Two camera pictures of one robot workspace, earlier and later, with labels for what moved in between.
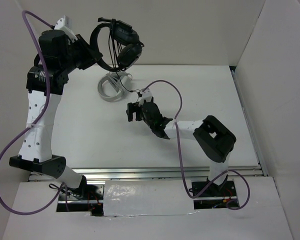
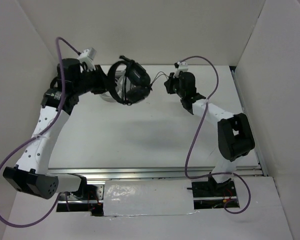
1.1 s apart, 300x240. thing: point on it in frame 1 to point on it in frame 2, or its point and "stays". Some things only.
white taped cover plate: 123,198 stays
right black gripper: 133,107 to 169,83
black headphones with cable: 125,46 to 138,84
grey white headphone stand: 112,86 stays
